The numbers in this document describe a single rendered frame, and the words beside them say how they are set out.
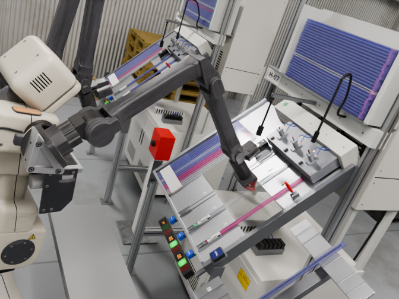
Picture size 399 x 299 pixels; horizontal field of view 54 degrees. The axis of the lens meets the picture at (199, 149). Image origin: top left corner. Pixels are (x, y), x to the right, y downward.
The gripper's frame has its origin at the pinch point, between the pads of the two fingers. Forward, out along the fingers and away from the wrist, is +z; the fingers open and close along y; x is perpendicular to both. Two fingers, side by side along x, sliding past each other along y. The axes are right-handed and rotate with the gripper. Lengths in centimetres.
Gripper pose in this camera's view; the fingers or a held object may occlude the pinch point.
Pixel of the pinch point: (252, 188)
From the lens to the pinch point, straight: 169.3
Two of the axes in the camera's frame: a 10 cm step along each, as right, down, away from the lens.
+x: -8.3, 5.6, -0.5
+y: -3.7, -4.8, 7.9
